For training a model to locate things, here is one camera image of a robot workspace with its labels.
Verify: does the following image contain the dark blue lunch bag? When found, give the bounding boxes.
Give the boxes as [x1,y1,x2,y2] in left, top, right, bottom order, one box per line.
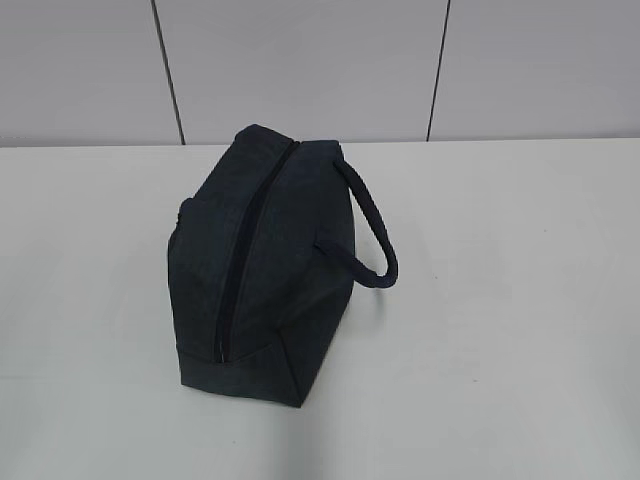
[167,124,399,408]

